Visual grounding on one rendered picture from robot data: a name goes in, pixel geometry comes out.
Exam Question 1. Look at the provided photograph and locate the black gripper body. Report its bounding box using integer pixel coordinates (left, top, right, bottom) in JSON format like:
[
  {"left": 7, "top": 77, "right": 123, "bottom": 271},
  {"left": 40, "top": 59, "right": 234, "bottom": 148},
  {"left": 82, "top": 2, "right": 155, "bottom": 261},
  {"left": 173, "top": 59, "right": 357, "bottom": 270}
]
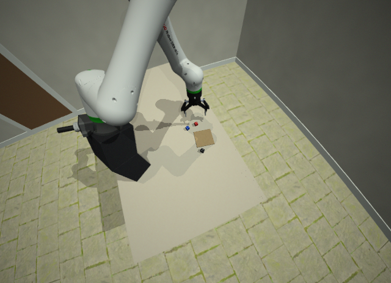
[{"left": 188, "top": 98, "right": 201, "bottom": 106}]

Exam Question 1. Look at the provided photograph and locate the tan square mat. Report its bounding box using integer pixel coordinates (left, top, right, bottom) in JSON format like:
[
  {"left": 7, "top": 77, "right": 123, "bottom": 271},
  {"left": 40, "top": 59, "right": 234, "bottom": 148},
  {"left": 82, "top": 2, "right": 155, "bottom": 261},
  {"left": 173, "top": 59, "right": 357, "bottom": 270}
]
[{"left": 194, "top": 129, "right": 214, "bottom": 147}]

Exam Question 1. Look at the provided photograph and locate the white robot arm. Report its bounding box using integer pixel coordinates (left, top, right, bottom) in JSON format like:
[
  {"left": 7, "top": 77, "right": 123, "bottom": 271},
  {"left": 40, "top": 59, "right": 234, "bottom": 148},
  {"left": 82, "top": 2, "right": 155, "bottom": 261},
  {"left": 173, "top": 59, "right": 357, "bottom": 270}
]
[{"left": 57, "top": 0, "right": 203, "bottom": 137}]

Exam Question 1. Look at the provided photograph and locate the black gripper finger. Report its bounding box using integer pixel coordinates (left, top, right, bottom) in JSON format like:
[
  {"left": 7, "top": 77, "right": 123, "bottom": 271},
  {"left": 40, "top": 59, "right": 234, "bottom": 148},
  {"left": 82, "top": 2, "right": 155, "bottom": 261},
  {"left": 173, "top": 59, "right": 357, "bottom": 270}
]
[
  {"left": 181, "top": 100, "right": 194, "bottom": 117},
  {"left": 196, "top": 98, "right": 210, "bottom": 115}
]

